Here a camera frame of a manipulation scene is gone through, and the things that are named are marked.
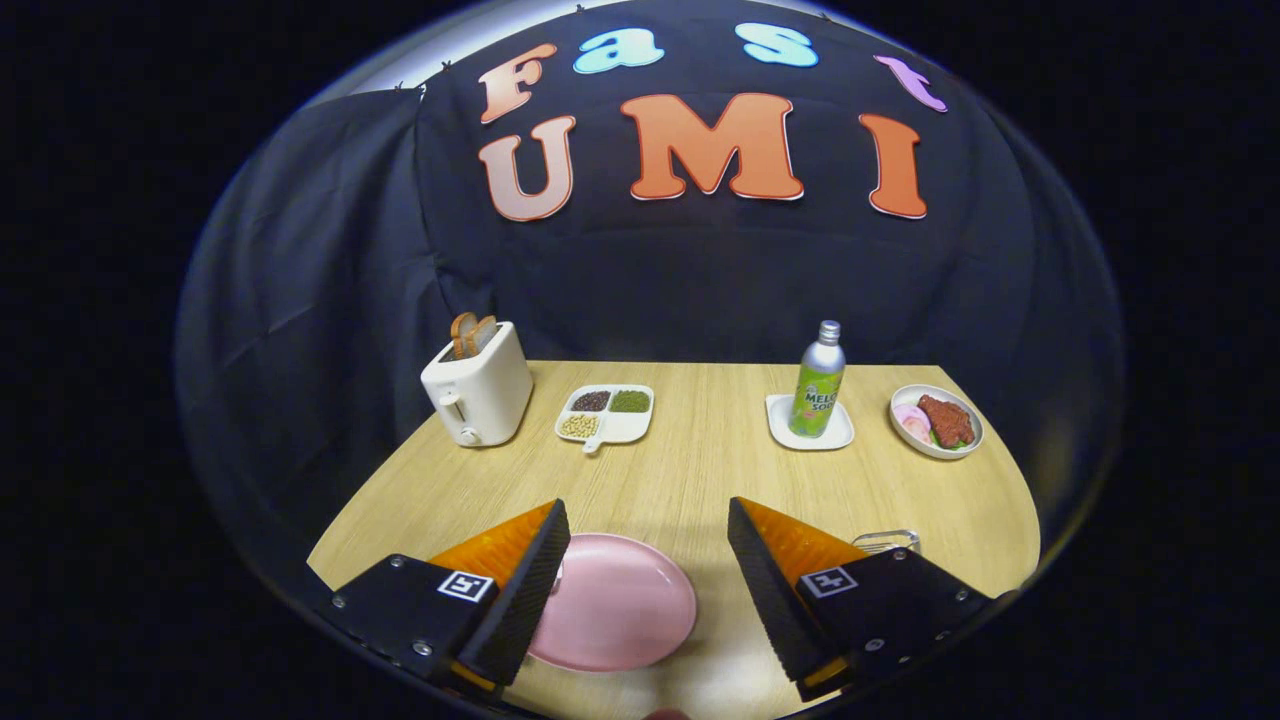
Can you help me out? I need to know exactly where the white toaster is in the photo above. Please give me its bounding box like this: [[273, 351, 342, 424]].
[[420, 321, 534, 448]]

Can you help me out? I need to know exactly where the white round food plate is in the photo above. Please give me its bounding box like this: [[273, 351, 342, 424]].
[[889, 384, 985, 460]]

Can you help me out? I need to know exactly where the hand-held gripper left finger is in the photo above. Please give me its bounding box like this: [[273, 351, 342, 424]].
[[330, 499, 571, 696]]

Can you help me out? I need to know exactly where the black backdrop cloth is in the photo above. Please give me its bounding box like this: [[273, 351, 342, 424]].
[[175, 0, 1126, 601]]

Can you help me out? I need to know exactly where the brown toast slice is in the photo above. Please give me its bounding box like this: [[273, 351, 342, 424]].
[[450, 312, 498, 361]]

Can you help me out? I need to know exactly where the white square coaster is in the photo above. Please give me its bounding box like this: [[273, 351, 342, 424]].
[[765, 393, 856, 451]]

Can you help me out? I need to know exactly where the green soda bottle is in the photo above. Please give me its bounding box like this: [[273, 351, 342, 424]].
[[788, 320, 846, 439]]

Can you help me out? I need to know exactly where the metal wire cutlery holder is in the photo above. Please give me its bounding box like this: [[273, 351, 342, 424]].
[[852, 530, 921, 557]]

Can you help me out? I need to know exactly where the pink round plate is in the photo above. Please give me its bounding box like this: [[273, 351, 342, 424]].
[[527, 533, 698, 673]]

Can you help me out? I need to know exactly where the white divided dish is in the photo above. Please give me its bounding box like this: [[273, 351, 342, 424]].
[[555, 385, 655, 455]]

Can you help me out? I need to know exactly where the brown fried meat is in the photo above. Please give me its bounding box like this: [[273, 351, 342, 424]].
[[917, 394, 976, 448]]

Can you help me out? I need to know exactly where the row of small black clips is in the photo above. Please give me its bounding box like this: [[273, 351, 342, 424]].
[[395, 3, 831, 93]]

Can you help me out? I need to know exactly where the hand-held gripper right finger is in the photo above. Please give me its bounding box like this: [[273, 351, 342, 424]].
[[727, 496, 1001, 703]]

